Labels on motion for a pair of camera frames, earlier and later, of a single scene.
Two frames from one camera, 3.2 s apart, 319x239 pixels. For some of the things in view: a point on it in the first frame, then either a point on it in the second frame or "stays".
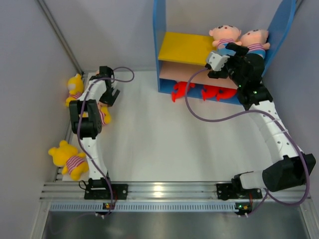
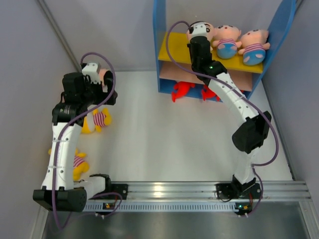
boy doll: x=255 y=40 stays
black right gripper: x=240 y=51 to x=188 y=45
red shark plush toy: x=180 y=88 stays
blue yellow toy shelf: x=181 y=58 stays
